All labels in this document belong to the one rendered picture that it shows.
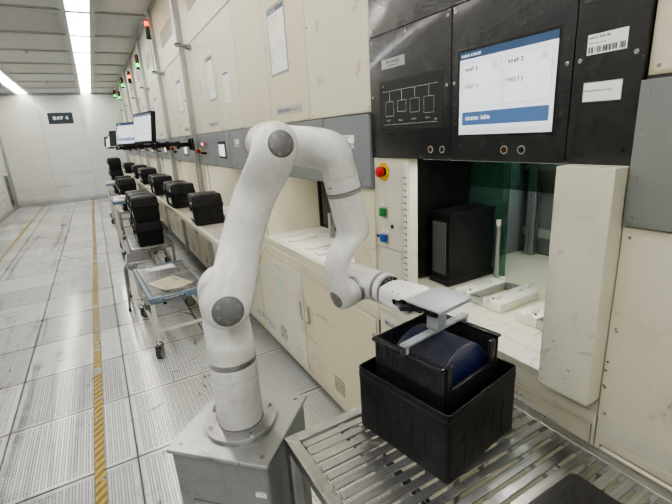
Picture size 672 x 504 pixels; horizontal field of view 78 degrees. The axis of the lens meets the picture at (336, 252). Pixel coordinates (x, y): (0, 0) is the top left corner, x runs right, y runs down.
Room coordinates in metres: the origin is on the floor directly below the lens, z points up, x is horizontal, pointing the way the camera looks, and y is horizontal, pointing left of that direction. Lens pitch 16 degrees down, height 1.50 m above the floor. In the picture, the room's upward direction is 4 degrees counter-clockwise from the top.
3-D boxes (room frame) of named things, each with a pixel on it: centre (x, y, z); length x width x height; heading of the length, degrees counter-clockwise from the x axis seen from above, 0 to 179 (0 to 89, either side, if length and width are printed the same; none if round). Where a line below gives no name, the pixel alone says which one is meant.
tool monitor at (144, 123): (4.00, 1.52, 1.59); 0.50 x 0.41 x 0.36; 119
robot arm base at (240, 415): (0.96, 0.29, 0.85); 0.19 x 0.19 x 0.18
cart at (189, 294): (3.18, 1.35, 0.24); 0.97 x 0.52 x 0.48; 31
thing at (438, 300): (0.90, -0.23, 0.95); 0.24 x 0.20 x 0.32; 129
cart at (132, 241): (4.67, 2.16, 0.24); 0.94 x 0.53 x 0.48; 29
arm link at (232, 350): (0.99, 0.30, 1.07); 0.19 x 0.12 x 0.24; 19
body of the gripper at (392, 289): (0.98, -0.16, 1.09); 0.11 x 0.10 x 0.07; 39
